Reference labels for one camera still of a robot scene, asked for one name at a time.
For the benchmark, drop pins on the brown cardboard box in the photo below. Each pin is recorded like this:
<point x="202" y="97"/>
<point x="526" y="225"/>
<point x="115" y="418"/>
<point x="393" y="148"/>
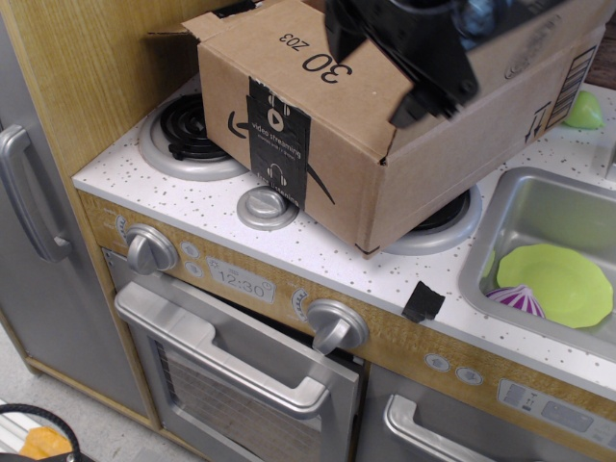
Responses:
<point x="321" y="133"/>

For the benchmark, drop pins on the silver oven door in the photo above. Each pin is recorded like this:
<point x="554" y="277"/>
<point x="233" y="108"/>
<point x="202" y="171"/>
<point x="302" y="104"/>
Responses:
<point x="233" y="386"/>

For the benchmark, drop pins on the silver oven knob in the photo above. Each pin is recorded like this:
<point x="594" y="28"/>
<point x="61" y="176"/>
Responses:
<point x="335" y="326"/>
<point x="149" y="250"/>

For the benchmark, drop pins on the silver oven door handle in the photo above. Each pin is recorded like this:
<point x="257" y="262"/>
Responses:
<point x="194" y="337"/>

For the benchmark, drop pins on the green plate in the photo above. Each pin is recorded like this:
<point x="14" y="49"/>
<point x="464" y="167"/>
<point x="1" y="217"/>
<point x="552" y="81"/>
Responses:
<point x="570" y="288"/>

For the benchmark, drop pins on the black tape piece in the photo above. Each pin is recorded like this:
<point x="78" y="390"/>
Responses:
<point x="423" y="304"/>

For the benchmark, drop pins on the silver countertop knob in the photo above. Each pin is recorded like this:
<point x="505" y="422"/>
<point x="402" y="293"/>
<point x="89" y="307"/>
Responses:
<point x="265" y="209"/>

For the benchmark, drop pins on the right silver oven knob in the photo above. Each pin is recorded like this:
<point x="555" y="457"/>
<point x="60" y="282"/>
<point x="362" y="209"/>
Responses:
<point x="335" y="326"/>

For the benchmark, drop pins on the silver dishwasher door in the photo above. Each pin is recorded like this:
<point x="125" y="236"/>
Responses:
<point x="404" y="420"/>

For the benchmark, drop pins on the silver sink basin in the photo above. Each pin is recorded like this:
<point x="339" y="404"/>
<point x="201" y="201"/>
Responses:
<point x="533" y="206"/>

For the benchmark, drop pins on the silver fridge handle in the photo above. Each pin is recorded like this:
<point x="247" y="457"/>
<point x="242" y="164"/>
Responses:
<point x="14" y="143"/>

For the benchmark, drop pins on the orange object on floor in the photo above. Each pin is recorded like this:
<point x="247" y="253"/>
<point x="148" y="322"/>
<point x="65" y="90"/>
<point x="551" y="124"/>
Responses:
<point x="42" y="442"/>

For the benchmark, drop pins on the purple toy onion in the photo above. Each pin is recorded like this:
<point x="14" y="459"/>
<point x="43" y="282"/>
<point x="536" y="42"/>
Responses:
<point x="520" y="297"/>

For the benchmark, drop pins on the right stove burner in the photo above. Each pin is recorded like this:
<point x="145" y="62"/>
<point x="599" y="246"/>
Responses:
<point x="443" y="230"/>

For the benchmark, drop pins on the silver fridge door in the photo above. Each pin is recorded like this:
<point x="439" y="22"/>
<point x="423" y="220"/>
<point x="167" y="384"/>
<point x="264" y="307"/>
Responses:
<point x="51" y="301"/>

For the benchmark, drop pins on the dishwasher control panel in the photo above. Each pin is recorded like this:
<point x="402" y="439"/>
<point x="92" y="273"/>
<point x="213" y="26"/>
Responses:
<point x="551" y="410"/>

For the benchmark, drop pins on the green toy cup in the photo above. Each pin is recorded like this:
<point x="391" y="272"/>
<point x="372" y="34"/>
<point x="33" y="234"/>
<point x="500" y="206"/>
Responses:
<point x="586" y="112"/>

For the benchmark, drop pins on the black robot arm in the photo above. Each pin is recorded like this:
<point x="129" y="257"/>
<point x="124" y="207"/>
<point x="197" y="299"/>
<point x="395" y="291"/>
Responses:
<point x="482" y="21"/>

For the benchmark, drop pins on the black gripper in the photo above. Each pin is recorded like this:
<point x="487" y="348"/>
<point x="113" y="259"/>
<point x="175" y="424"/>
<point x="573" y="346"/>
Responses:
<point x="421" y="39"/>

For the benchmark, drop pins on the left silver oven knob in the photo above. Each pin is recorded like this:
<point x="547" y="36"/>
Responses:
<point x="149" y="250"/>

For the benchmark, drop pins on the stove burner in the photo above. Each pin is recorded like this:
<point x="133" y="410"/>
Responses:
<point x="174" y="140"/>
<point x="443" y="230"/>

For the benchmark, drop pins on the left stove burner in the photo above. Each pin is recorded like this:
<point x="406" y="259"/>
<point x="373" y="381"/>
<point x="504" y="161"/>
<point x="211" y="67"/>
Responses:
<point x="174" y="140"/>

